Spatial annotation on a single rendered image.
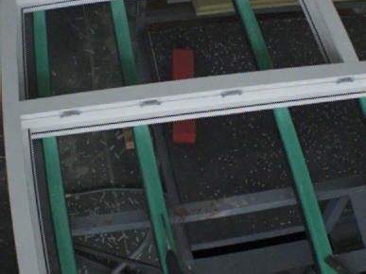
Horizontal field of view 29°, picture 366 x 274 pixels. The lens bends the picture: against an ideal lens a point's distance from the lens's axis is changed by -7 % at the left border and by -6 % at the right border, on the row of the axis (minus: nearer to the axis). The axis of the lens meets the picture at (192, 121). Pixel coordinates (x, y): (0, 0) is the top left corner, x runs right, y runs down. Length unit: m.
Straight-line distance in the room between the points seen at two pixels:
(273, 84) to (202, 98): 0.17
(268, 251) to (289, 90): 0.44
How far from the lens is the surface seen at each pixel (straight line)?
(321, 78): 1.77
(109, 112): 1.69
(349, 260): 1.62
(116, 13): 1.93
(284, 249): 1.93
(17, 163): 1.58
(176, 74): 2.10
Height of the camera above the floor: 2.27
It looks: 55 degrees down
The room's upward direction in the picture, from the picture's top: 8 degrees clockwise
